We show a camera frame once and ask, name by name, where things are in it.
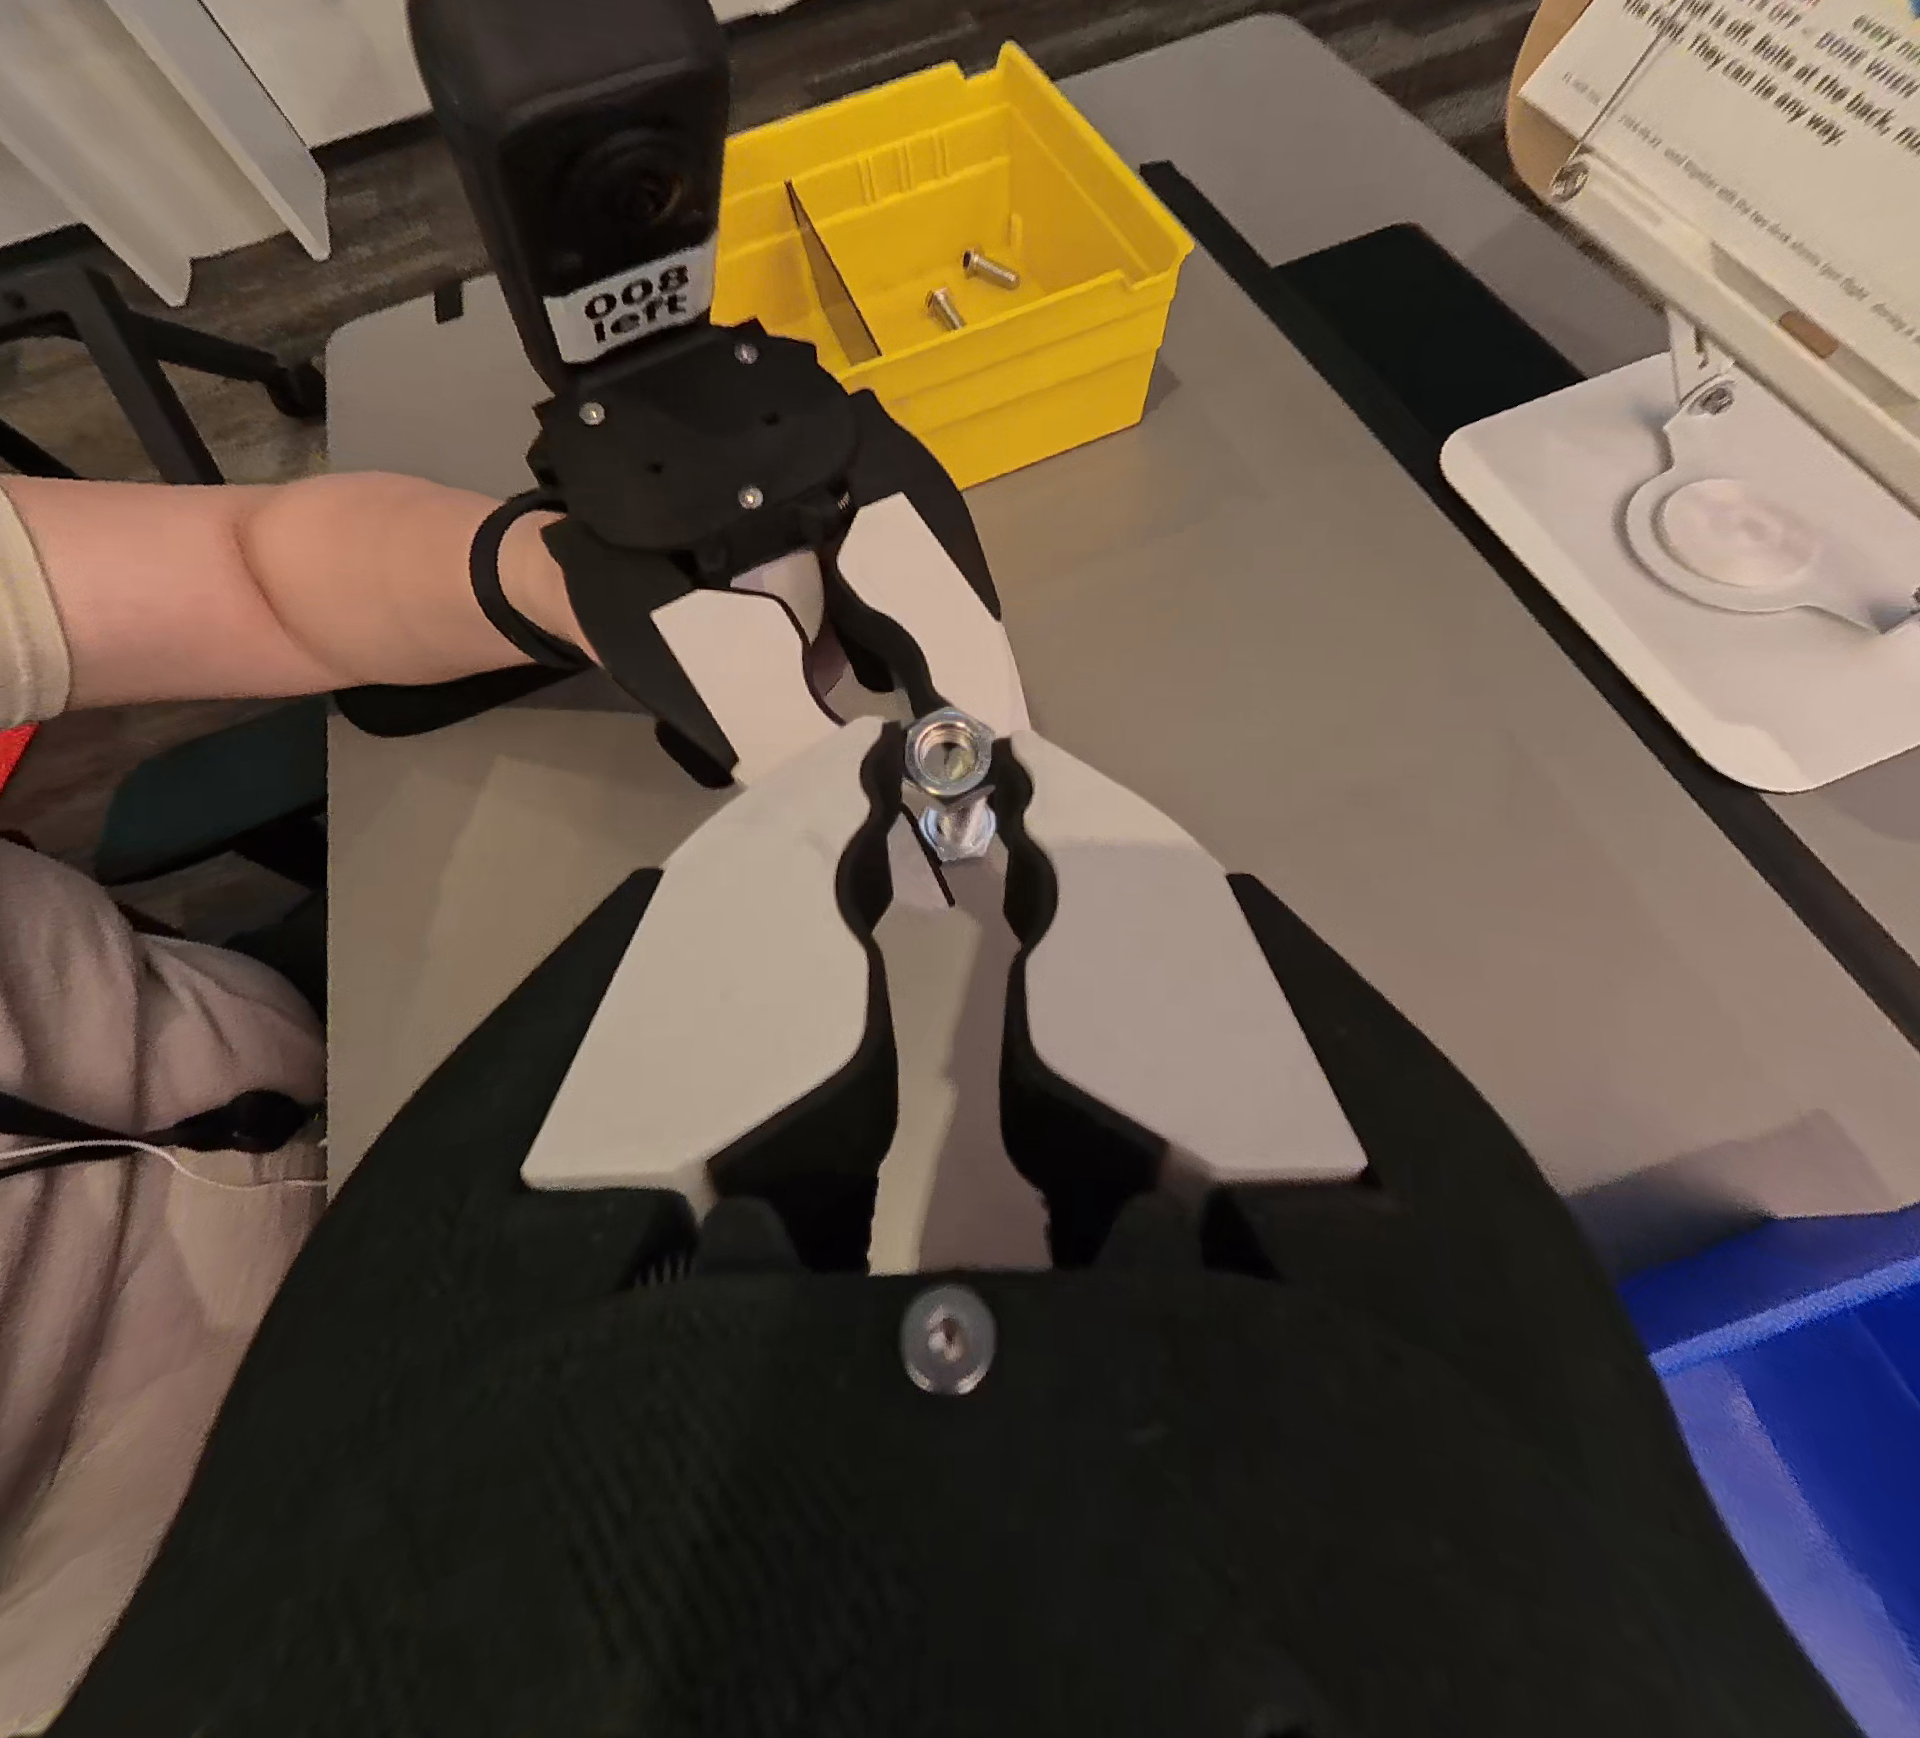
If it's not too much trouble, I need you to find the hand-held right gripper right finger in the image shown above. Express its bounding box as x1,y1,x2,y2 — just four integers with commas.
995,728,1374,1191

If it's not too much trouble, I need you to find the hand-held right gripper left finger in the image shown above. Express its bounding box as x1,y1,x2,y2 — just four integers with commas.
519,716,913,1191

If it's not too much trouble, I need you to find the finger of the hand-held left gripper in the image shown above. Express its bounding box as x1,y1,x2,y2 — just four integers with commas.
828,496,1031,730
649,575,849,783

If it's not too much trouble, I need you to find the steel hex nut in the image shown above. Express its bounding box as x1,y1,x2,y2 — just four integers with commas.
902,708,1000,791

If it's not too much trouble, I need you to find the yellow parts bin with divider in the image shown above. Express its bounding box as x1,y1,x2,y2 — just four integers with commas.
712,40,1193,490

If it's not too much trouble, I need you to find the blue parts bin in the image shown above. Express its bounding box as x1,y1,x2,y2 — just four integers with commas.
1611,1205,1920,1738

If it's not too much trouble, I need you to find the person's left forearm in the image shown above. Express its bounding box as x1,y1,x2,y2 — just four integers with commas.
0,470,603,704

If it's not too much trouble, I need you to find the grey bin divider plate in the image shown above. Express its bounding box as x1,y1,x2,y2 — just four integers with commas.
783,179,886,364

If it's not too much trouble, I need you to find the black padded wrist rest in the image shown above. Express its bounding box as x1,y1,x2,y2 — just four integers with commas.
331,666,603,740

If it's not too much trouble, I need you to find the person's desk chair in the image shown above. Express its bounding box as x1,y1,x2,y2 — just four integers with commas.
89,702,327,887

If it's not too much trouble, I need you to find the black chair base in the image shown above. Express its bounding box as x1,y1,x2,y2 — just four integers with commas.
0,260,327,487

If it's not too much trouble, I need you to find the white stand base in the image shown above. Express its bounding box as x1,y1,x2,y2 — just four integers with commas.
1440,351,1920,795

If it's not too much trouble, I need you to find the white partition panel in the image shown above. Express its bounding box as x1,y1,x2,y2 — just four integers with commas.
0,0,331,307

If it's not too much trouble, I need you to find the person's cream shirt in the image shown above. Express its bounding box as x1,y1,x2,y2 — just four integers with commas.
0,485,327,1738

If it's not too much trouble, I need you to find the printed instruction sheet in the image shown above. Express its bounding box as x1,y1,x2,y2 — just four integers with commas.
1516,0,1920,420

